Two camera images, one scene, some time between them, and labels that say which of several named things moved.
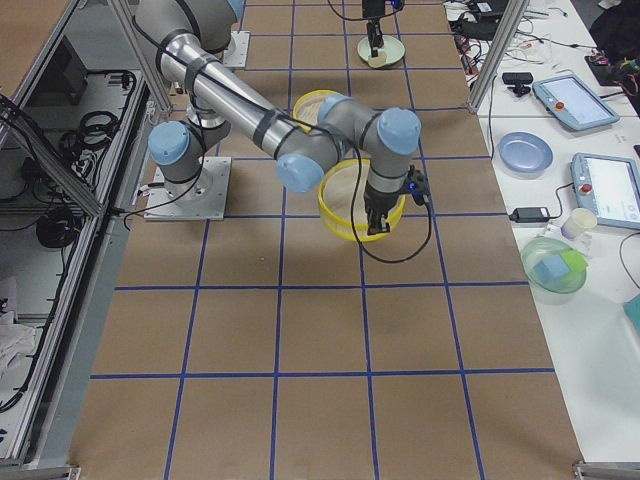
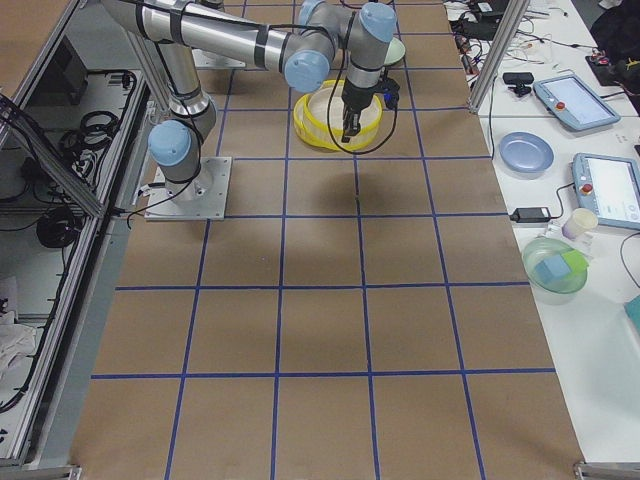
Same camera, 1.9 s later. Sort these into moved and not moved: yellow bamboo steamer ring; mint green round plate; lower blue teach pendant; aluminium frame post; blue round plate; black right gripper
Moved: yellow bamboo steamer ring; black right gripper
Not moved: aluminium frame post; blue round plate; lower blue teach pendant; mint green round plate
